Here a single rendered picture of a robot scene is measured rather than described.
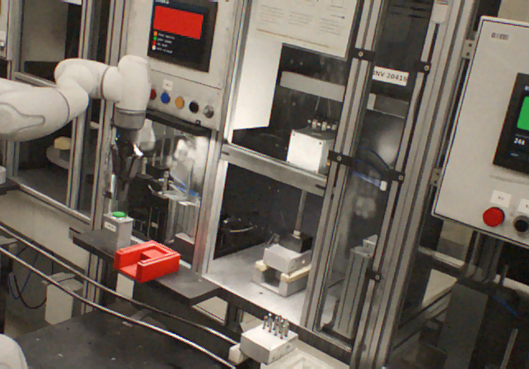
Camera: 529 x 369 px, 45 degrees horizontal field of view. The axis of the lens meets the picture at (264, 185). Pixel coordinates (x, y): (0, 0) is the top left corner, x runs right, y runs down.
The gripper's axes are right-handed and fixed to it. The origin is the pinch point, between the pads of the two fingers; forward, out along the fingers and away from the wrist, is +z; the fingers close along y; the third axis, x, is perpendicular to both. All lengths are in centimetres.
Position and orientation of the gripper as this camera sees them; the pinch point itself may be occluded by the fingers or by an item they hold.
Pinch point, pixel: (121, 189)
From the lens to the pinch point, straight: 206.5
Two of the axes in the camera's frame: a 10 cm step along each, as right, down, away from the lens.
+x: -6.0, 1.3, -7.9
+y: -7.9, -2.9, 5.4
